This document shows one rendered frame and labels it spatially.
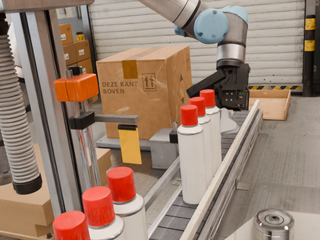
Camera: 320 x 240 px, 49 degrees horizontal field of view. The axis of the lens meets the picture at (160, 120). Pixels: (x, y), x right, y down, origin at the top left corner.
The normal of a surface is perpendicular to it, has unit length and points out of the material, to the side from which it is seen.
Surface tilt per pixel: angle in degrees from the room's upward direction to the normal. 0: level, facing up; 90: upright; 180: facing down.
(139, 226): 90
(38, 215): 90
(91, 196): 2
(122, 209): 42
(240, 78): 60
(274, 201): 0
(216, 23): 90
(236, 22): 65
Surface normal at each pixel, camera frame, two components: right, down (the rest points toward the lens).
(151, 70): -0.32, 0.32
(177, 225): -0.09, -0.95
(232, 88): -0.38, -0.19
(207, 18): 0.11, 0.30
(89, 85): 0.92, 0.04
